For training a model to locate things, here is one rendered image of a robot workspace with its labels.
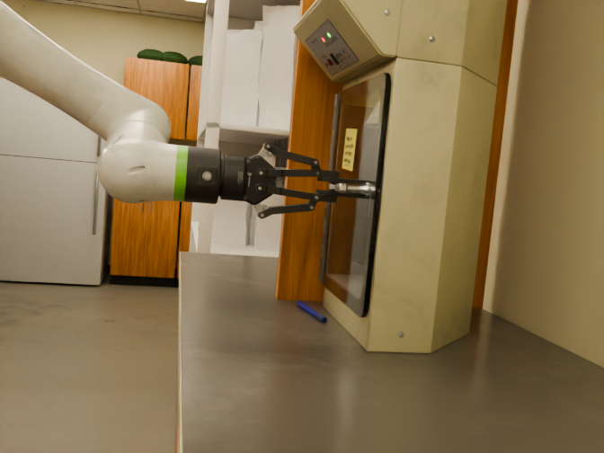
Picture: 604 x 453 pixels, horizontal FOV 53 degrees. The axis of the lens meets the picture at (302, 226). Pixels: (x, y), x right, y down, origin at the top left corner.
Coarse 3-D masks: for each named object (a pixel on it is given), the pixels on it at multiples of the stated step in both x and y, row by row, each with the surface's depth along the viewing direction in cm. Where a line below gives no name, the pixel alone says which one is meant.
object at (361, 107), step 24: (384, 72) 97; (360, 96) 109; (384, 96) 96; (360, 120) 108; (384, 120) 97; (336, 144) 124; (360, 144) 107; (384, 144) 97; (336, 168) 122; (360, 168) 106; (336, 216) 120; (360, 216) 104; (336, 240) 119; (360, 240) 103; (336, 264) 117; (360, 264) 102; (336, 288) 116; (360, 288) 101; (360, 312) 100
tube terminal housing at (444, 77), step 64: (448, 0) 96; (384, 64) 101; (448, 64) 97; (448, 128) 98; (384, 192) 97; (448, 192) 99; (384, 256) 98; (448, 256) 103; (384, 320) 99; (448, 320) 107
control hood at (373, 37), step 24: (336, 0) 94; (360, 0) 93; (384, 0) 94; (312, 24) 111; (336, 24) 101; (360, 24) 94; (384, 24) 94; (360, 48) 99; (384, 48) 95; (360, 72) 111
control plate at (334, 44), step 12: (324, 24) 105; (312, 36) 115; (324, 36) 109; (336, 36) 104; (312, 48) 120; (324, 48) 114; (336, 48) 109; (348, 48) 104; (324, 60) 119; (348, 60) 108; (336, 72) 118
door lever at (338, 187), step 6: (330, 186) 106; (336, 186) 101; (342, 186) 100; (348, 186) 101; (354, 186) 101; (360, 186) 101; (366, 186) 101; (342, 192) 101; (360, 192) 101; (366, 192) 101
